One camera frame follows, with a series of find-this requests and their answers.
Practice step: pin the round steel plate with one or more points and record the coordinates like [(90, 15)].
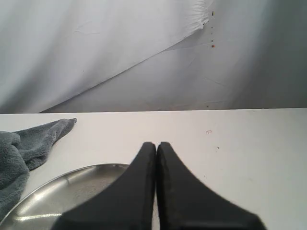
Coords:
[(40, 209)]

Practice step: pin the white backdrop cloth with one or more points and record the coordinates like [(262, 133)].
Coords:
[(65, 56)]

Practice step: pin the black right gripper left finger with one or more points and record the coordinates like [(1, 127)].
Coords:
[(126, 204)]

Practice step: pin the grey fluffy towel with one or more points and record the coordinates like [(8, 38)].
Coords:
[(23, 151)]

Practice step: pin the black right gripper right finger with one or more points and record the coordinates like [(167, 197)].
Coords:
[(185, 203)]

